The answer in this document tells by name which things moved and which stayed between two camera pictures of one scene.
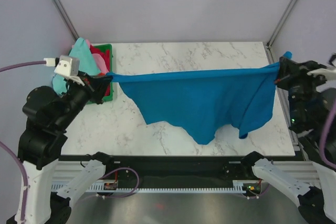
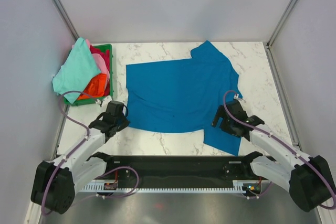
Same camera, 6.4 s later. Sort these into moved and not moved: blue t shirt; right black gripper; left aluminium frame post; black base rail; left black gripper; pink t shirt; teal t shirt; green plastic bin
Moved: left black gripper; blue t shirt; right black gripper
Not moved: teal t shirt; left aluminium frame post; pink t shirt; black base rail; green plastic bin
